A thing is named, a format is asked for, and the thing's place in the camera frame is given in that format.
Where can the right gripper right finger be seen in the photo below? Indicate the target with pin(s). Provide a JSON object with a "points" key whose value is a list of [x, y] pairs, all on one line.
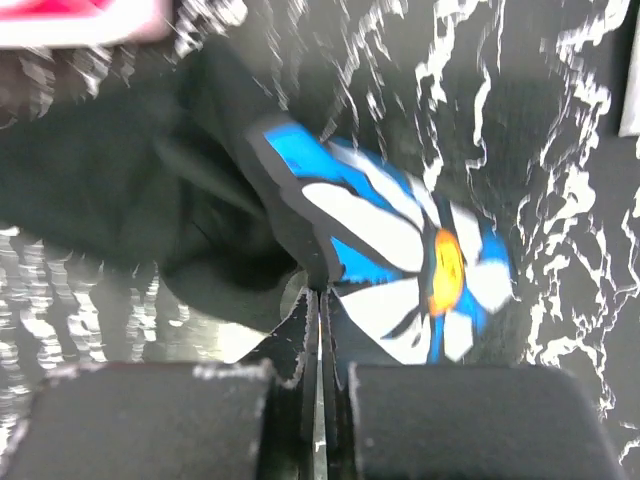
{"points": [[385, 420]]}

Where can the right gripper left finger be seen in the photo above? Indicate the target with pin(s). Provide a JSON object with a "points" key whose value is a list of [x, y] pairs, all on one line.
{"points": [[249, 420]]}

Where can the black daisy print t-shirt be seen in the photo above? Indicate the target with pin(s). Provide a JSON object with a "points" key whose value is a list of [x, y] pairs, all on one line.
{"points": [[200, 172]]}

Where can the white plastic laundry basket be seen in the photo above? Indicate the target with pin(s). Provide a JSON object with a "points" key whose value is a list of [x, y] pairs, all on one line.
{"points": [[124, 21]]}

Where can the magenta garment in basket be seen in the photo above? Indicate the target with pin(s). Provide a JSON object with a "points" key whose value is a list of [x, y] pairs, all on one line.
{"points": [[50, 9]]}

